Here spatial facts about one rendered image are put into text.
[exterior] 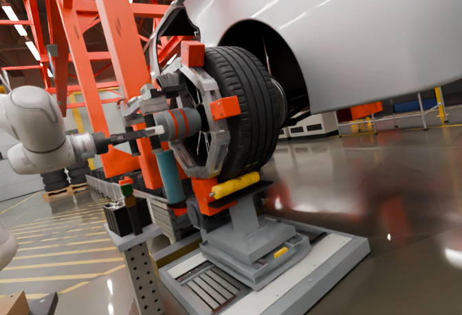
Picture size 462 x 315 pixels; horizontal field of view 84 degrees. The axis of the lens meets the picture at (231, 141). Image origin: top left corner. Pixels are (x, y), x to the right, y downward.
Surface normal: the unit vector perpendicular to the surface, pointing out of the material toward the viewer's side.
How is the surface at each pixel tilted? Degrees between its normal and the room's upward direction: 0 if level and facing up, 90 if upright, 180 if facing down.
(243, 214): 90
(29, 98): 61
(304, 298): 90
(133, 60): 90
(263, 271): 90
